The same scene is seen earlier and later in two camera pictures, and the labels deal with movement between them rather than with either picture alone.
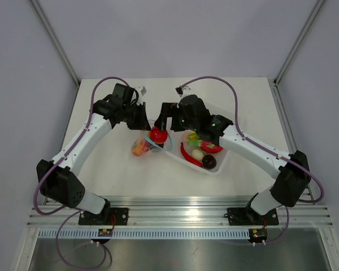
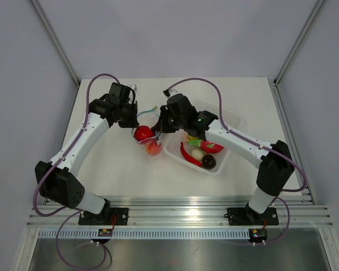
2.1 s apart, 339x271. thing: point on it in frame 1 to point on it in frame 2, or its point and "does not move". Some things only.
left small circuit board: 105,232 does not move
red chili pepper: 190,158 does not move
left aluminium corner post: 49,30 does not move
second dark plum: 209,162 does not move
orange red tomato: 140,147 to 153,148
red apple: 157,136 to 142,132
